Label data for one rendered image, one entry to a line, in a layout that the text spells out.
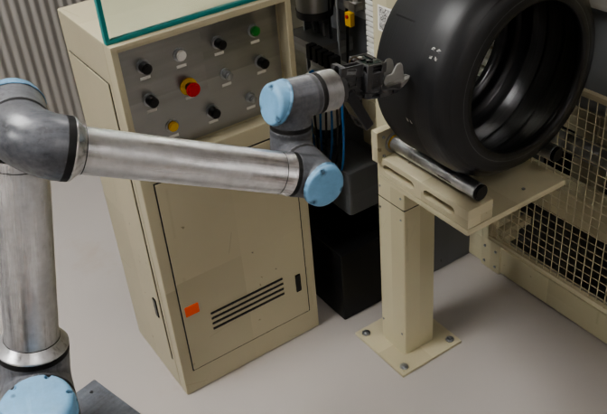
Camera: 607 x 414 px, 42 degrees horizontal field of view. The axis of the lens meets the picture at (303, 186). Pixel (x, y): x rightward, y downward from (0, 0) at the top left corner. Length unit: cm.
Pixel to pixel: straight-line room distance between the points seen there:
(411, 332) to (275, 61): 105
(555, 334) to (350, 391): 77
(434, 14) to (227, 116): 79
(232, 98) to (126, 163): 99
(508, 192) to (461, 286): 98
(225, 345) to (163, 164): 140
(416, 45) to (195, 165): 66
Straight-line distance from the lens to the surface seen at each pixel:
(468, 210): 206
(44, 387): 170
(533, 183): 228
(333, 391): 277
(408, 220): 250
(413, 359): 285
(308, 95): 166
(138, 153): 144
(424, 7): 190
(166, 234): 241
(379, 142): 224
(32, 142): 140
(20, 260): 164
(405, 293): 268
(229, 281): 263
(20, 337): 174
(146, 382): 292
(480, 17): 184
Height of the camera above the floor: 204
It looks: 33 degrees down
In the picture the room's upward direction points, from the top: 5 degrees counter-clockwise
